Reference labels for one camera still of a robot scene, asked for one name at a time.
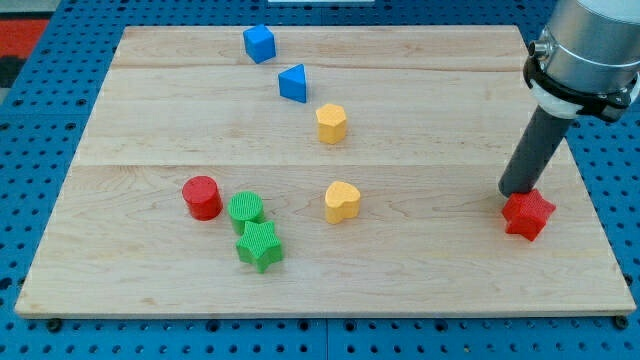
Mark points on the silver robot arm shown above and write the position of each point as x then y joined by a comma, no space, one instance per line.
586,59

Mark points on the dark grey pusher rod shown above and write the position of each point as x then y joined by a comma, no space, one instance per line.
538,143

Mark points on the yellow heart block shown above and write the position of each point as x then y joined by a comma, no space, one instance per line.
342,201

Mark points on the blue cube block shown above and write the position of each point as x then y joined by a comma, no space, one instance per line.
259,43

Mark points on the green star block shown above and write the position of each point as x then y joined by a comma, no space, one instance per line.
259,245

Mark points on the blue triangle block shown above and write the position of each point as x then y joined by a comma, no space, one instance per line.
292,83

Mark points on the yellow hexagon block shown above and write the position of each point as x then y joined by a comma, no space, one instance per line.
331,123

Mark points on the green cylinder block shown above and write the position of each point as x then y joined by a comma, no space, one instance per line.
245,206

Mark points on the wooden board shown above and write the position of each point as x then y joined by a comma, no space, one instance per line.
433,115

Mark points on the red cylinder block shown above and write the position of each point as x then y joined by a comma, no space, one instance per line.
202,197

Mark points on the red star block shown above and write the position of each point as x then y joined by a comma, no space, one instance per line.
526,214

